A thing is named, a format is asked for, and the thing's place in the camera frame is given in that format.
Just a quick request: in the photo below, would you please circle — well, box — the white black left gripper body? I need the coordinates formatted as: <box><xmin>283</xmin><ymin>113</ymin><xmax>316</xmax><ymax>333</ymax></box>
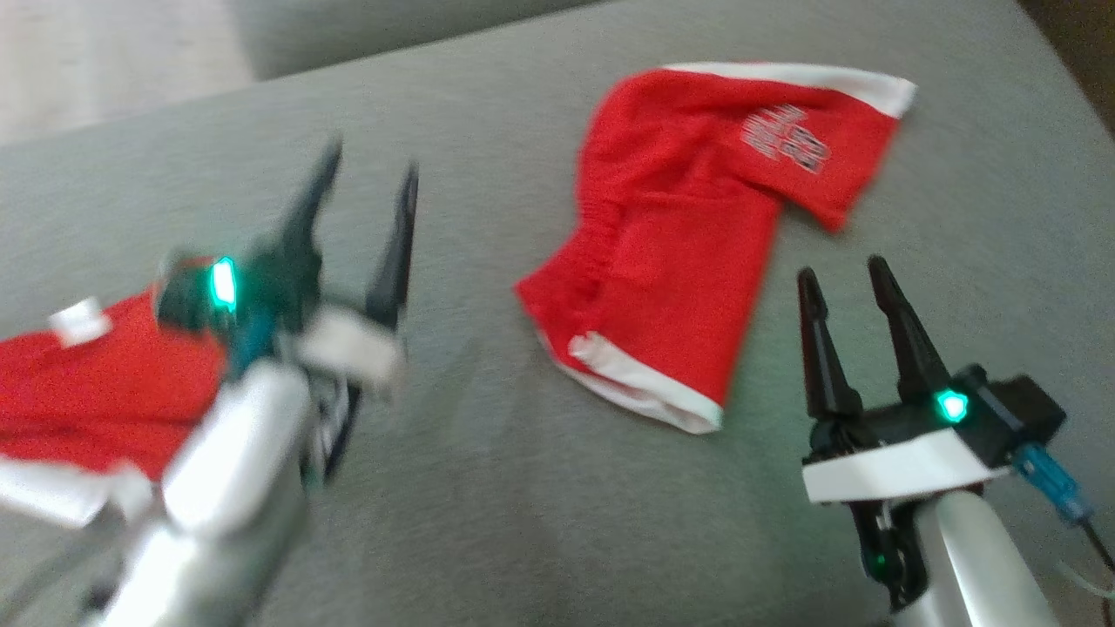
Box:
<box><xmin>233</xmin><ymin>253</ymin><xmax>407</xmax><ymax>480</ymax></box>

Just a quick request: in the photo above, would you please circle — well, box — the red white basketball jersey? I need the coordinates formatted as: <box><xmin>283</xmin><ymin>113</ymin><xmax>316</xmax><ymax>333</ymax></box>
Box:
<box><xmin>0</xmin><ymin>287</ymin><xmax>232</xmax><ymax>529</ymax></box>

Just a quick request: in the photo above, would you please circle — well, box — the red basketball shorts white trim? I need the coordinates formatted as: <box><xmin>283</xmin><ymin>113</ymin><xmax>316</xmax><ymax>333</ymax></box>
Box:
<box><xmin>514</xmin><ymin>61</ymin><xmax>917</xmax><ymax>435</ymax></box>

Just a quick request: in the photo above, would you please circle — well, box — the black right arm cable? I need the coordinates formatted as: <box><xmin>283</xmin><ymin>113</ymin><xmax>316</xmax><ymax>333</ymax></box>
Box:
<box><xmin>1076</xmin><ymin>516</ymin><xmax>1115</xmax><ymax>577</ymax></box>

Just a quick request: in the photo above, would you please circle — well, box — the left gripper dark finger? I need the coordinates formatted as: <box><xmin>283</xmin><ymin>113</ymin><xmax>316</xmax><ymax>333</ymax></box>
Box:
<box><xmin>366</xmin><ymin>161</ymin><xmax>421</xmax><ymax>332</ymax></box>
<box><xmin>279</xmin><ymin>139</ymin><xmax>345</xmax><ymax>262</ymax></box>

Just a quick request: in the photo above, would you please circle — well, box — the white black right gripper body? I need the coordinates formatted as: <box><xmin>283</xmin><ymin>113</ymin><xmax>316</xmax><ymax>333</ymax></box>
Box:
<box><xmin>801</xmin><ymin>379</ymin><xmax>1007</xmax><ymax>610</ymax></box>

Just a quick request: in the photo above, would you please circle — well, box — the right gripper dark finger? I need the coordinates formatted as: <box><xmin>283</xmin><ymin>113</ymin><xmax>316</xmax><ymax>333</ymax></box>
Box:
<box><xmin>797</xmin><ymin>267</ymin><xmax>863</xmax><ymax>421</ymax></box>
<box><xmin>868</xmin><ymin>255</ymin><xmax>952</xmax><ymax>403</ymax></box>

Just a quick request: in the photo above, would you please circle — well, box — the grey fabric sofa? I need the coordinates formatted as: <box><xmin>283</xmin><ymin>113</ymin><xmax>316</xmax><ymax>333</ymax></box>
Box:
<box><xmin>0</xmin><ymin>0</ymin><xmax>1115</xmax><ymax>627</ymax></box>

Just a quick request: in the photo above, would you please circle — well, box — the blue right camera connector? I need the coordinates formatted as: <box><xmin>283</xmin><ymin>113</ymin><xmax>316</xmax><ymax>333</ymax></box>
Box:
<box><xmin>1013</xmin><ymin>442</ymin><xmax>1095</xmax><ymax>525</ymax></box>

